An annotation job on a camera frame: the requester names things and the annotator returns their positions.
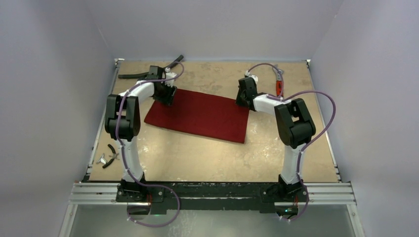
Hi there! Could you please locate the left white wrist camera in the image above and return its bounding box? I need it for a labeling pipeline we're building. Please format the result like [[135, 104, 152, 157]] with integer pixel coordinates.
[[163, 67, 178, 87]]

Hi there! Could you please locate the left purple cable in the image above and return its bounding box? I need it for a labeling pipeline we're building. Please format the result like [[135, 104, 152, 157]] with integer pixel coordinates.
[[115, 61, 185, 229]]

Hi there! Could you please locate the dark red cloth napkin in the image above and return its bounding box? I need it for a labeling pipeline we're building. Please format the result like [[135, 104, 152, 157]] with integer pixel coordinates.
[[144, 89, 249, 144]]

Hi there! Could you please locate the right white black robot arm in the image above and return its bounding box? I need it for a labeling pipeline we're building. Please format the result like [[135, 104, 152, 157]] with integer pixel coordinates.
[[236, 77, 316, 201]]

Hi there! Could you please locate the adjustable wrench red handle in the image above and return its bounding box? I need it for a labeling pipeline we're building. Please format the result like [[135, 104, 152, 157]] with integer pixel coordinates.
[[272, 64, 284, 97]]

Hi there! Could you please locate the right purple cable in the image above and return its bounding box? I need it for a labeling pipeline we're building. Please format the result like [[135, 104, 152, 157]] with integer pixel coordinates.
[[246, 63, 337, 223]]

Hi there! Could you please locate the purple cable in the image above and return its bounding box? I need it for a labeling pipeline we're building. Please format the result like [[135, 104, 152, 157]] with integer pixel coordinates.
[[115, 61, 185, 229], [246, 63, 337, 223]]

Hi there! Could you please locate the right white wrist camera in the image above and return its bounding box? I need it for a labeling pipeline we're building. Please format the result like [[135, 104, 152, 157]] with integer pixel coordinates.
[[245, 74, 258, 84]]

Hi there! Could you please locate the aluminium rail frame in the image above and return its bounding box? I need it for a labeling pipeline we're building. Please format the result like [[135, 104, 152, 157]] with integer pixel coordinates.
[[58, 59, 366, 237]]

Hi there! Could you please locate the black foam tube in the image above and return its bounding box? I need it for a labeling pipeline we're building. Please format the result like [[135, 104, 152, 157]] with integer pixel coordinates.
[[118, 55, 184, 80]]

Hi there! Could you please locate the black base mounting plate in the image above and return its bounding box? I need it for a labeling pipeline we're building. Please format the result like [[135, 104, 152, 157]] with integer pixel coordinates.
[[116, 180, 308, 214]]

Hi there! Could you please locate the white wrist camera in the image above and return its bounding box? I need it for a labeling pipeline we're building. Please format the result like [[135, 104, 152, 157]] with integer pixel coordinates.
[[245, 74, 258, 84], [163, 67, 178, 87]]

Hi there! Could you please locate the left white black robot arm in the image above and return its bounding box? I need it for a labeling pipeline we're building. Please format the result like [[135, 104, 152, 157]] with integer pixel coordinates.
[[105, 66, 179, 202]]

